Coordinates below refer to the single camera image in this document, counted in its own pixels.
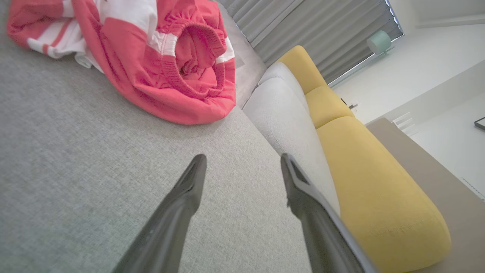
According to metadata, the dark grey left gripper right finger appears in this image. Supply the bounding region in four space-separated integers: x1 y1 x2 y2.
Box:
280 153 379 273

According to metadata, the large yellow sofa back cushion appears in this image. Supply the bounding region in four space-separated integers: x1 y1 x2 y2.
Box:
316 116 452 273

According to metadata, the red shirt with white sleeves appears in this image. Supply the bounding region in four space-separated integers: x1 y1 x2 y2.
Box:
6 0 237 126

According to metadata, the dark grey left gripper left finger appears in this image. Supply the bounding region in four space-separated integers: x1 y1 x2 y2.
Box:
113 154 208 273

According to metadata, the grey pleated curtain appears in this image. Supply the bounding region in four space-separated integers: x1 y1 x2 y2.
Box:
218 0 404 85

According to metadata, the mint green lamp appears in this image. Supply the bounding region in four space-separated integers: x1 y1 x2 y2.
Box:
366 30 395 56

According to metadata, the grey fabric sofa seat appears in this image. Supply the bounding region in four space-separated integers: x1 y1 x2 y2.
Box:
0 0 313 273

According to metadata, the light grey sofa seat cushion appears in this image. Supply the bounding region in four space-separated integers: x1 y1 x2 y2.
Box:
242 62 341 217

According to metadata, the small yellow sofa back cushion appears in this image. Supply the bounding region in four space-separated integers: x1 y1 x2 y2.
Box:
277 45 327 95
305 85 356 129

